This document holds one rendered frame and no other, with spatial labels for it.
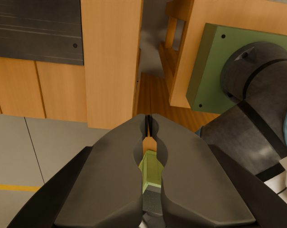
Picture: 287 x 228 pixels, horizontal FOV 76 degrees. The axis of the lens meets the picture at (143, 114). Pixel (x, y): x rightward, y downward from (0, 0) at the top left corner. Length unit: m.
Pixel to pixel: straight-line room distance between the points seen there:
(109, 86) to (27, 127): 1.55
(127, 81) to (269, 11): 0.40
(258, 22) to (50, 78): 0.58
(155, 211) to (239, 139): 0.61
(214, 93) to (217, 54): 0.10
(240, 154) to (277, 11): 0.41
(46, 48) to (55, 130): 1.41
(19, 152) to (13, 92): 1.63
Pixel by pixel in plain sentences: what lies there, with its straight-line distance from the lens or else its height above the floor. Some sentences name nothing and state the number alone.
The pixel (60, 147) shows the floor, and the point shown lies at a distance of 2.01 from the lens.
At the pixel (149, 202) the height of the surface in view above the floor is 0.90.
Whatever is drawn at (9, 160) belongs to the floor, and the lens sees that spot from 2.41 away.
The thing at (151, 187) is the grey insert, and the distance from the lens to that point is 0.87.
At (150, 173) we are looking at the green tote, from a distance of 0.70.
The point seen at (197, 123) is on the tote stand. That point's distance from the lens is 0.98.
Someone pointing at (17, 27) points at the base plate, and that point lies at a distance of 0.58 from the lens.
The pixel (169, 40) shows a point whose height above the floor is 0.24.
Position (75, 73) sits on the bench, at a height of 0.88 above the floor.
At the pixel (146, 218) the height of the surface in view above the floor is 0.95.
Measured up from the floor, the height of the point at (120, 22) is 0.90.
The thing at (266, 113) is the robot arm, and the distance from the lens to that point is 0.33.
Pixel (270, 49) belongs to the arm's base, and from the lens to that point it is 0.47.
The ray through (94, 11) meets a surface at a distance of 0.50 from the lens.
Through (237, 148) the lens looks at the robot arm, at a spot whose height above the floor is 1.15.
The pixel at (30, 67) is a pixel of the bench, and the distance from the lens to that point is 0.61.
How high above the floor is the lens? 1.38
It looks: 60 degrees down
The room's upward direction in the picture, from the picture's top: 178 degrees counter-clockwise
